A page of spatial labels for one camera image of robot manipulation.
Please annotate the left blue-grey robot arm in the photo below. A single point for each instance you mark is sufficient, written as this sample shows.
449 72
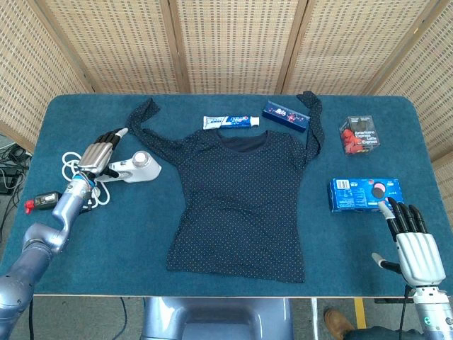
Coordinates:
67 209

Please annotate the blue white toothpaste tube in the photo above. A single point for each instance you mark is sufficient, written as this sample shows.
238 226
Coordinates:
230 122

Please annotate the brown shoe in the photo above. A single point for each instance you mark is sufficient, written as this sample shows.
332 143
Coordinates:
336 322

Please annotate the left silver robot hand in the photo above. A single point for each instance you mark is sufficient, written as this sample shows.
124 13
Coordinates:
93 157

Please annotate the dark blue toothpaste box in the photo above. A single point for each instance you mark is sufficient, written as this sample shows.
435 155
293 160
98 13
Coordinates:
286 116

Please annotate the woven wicker folding screen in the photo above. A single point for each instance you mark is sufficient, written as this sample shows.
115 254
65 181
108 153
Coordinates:
230 46

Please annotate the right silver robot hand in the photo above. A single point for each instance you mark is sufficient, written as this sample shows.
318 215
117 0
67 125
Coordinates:
419 256

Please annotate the dark trouser leg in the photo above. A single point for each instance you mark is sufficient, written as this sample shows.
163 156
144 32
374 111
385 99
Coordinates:
382 334

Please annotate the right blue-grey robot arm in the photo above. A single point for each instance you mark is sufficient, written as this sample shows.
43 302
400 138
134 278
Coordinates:
431 315

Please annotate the blue felt table cover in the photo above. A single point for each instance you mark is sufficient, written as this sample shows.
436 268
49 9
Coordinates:
117 241

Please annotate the blue cookie box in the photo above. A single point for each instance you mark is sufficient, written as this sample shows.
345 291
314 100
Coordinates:
354 195

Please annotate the white table leg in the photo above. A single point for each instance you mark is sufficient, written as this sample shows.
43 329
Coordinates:
313 318

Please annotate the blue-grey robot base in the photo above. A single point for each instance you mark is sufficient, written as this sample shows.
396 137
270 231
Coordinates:
212 318

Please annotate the navy polka dot shirt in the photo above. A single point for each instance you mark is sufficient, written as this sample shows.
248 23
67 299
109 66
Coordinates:
240 198

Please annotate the black bottle red cap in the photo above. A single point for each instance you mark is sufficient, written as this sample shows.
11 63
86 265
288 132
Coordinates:
44 200

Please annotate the black red snack box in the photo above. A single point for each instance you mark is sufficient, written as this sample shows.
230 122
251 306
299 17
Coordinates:
359 136

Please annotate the white handheld garment steamer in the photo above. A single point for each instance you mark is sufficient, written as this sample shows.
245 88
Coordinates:
145 170

